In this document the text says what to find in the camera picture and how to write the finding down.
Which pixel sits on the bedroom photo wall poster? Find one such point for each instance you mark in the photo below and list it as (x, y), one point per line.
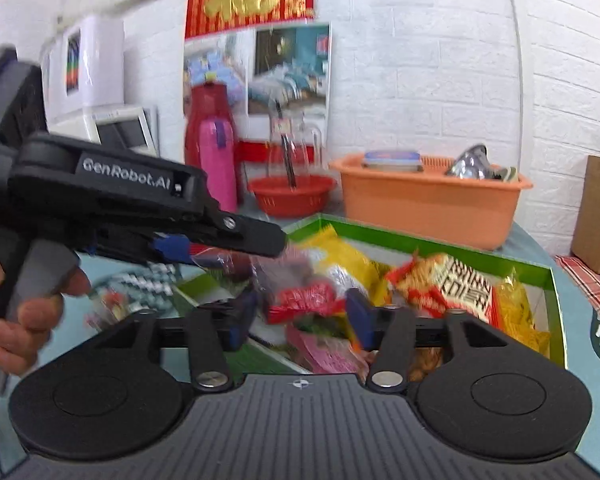
(290, 70)

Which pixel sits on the white water purifier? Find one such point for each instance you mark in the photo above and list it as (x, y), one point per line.
(100, 60)

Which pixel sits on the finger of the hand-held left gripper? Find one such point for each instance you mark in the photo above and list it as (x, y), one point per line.
(170, 250)
(250, 240)

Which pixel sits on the red plastic basket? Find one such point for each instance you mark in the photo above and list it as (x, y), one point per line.
(290, 200)

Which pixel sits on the red flat box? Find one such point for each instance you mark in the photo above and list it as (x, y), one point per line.
(252, 151)

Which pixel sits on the person's left hand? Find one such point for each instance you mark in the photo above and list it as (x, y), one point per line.
(35, 312)

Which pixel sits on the round tin with blue lid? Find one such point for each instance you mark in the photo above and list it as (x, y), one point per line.
(392, 160)

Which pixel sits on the red plaid cloth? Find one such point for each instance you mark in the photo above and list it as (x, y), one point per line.
(587, 282)

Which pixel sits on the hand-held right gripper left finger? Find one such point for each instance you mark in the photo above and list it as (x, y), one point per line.
(240, 320)

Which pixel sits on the glass jar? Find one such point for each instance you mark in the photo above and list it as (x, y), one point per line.
(305, 155)

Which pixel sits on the pink snack packet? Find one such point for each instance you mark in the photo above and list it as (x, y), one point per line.
(325, 352)

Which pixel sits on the red thermos flask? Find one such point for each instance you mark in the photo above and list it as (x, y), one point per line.
(200, 130)

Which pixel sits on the orange noodle snack packet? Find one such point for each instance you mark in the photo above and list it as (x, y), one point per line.
(430, 280)

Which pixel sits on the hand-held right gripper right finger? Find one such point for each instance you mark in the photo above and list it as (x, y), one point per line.
(361, 317)

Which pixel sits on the green cardboard box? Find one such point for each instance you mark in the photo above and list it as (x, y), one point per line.
(455, 250)

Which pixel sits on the brown cardboard box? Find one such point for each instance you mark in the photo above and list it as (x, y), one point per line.
(597, 215)

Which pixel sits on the white wall pipe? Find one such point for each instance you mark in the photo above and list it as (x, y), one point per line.
(519, 85)

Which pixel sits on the yellow chips packet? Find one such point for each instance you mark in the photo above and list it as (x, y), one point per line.
(340, 260)

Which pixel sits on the orange plastic basin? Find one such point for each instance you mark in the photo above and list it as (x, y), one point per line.
(420, 205)

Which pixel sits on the metal bowl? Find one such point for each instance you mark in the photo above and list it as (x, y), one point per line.
(467, 165)

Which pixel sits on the pink bottle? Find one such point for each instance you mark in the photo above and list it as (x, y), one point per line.
(217, 170)

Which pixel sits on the red clear-wrapped snack packet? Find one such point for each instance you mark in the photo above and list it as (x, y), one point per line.
(305, 300)

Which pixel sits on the teal printed tablecloth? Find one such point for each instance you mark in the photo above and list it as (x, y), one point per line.
(575, 310)

